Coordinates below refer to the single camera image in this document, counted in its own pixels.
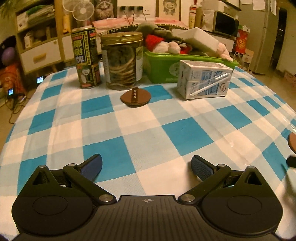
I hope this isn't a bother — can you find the brown round pad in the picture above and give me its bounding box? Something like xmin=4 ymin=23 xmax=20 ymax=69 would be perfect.
xmin=287 ymin=133 xmax=296 ymax=154
xmin=120 ymin=87 xmax=152 ymax=108

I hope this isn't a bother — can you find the white foam block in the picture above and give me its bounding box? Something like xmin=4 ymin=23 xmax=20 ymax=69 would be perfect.
xmin=177 ymin=28 xmax=219 ymax=53

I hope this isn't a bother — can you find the red santa plush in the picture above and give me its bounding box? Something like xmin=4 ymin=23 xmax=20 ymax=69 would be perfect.
xmin=144 ymin=34 xmax=193 ymax=55

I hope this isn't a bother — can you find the blue white checkered tablecloth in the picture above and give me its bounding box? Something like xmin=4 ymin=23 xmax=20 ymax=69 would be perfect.
xmin=1 ymin=68 xmax=295 ymax=240

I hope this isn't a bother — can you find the white milk carton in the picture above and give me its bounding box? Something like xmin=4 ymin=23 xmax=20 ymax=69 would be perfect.
xmin=177 ymin=60 xmax=233 ymax=100

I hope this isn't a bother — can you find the green plastic bin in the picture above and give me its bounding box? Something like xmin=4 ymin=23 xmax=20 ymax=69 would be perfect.
xmin=143 ymin=48 xmax=238 ymax=83

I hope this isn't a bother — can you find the glass jar gold lid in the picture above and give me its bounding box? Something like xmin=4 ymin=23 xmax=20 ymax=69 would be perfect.
xmin=101 ymin=32 xmax=144 ymax=90

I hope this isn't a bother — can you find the red gift box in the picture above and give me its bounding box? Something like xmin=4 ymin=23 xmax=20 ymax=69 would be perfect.
xmin=234 ymin=29 xmax=248 ymax=54

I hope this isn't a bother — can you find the dark drink can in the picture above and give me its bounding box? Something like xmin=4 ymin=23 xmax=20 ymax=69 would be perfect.
xmin=71 ymin=26 xmax=101 ymax=89

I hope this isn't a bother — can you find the wooden tv cabinet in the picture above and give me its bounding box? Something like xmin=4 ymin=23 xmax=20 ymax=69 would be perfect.
xmin=72 ymin=22 xmax=233 ymax=62

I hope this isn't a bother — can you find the refrigerator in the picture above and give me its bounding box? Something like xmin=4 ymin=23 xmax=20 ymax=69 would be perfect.
xmin=239 ymin=0 xmax=279 ymax=75

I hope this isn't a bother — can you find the purple ball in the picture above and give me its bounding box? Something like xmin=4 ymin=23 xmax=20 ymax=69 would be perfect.
xmin=1 ymin=47 xmax=16 ymax=66

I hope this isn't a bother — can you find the pink table runner cloth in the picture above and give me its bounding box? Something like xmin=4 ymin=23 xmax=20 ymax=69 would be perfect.
xmin=92 ymin=17 xmax=189 ymax=36

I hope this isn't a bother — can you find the wooden shelf unit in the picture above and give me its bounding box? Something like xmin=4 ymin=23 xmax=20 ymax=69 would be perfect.
xmin=15 ymin=1 xmax=63 ymax=75

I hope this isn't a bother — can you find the white desk fan front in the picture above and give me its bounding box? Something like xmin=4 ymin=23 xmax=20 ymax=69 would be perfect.
xmin=72 ymin=1 xmax=95 ymax=22

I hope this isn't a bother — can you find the white desk fan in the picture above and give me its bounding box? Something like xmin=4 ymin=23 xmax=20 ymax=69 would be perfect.
xmin=62 ymin=0 xmax=81 ymax=12
xmin=72 ymin=1 xmax=95 ymax=22

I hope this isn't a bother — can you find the framed cat picture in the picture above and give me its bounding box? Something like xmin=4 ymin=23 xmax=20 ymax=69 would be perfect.
xmin=93 ymin=0 xmax=117 ymax=21

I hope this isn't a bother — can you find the white desk fan rear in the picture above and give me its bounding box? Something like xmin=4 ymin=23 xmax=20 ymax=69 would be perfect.
xmin=62 ymin=0 xmax=81 ymax=12

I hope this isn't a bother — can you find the framed cartoon girl drawing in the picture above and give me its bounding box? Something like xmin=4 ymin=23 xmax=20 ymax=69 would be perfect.
xmin=156 ymin=0 xmax=181 ymax=21

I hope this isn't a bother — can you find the wall power strip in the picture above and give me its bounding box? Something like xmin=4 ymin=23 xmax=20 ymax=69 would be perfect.
xmin=117 ymin=6 xmax=153 ymax=18

